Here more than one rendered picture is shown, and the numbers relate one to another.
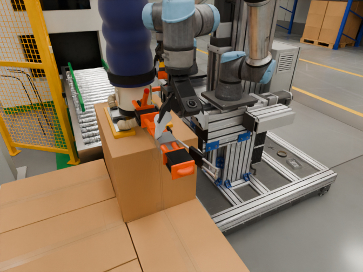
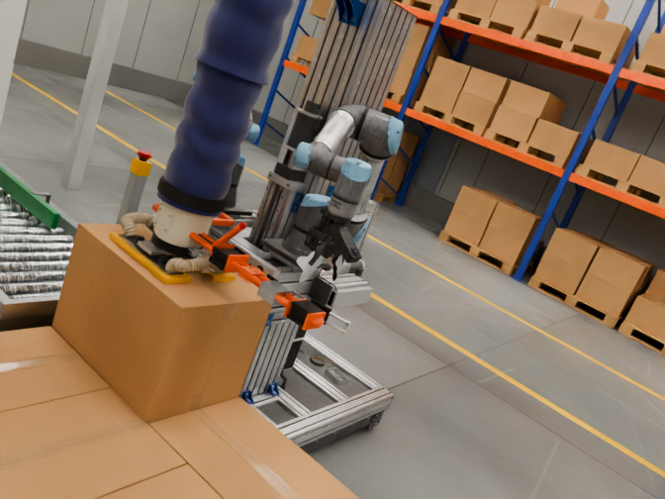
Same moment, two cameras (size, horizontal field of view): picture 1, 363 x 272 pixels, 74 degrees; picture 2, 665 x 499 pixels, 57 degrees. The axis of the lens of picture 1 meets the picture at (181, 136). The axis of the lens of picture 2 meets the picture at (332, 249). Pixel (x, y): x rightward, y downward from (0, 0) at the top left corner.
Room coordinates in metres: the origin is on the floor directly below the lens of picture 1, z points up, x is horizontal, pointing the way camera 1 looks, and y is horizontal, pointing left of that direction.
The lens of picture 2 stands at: (-0.76, 0.85, 1.71)
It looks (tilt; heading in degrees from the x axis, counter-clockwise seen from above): 15 degrees down; 328
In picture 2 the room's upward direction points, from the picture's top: 21 degrees clockwise
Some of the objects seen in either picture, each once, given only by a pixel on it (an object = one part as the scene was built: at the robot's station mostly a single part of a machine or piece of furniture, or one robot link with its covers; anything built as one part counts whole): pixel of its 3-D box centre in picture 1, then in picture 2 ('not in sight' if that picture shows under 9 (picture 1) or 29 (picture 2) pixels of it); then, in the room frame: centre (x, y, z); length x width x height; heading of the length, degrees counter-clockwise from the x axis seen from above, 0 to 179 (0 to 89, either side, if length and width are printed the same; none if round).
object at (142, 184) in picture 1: (142, 149); (160, 312); (1.16, 0.23, 0.74); 0.60 x 0.40 x 0.40; 24
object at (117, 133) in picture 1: (118, 117); (149, 252); (1.12, 0.33, 0.97); 0.34 x 0.10 x 0.05; 23
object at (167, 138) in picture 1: (165, 142); (273, 292); (0.73, 0.06, 1.07); 0.07 x 0.07 x 0.04; 23
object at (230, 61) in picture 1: (233, 65); (316, 212); (1.23, -0.26, 1.20); 0.13 x 0.12 x 0.14; 55
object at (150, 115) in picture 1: (148, 115); (229, 257); (0.93, 0.14, 1.07); 0.10 x 0.08 x 0.06; 113
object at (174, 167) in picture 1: (178, 162); (304, 314); (0.60, 0.01, 1.07); 0.08 x 0.07 x 0.05; 23
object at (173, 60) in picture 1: (177, 58); (340, 207); (0.62, 0.01, 1.39); 0.08 x 0.08 x 0.05
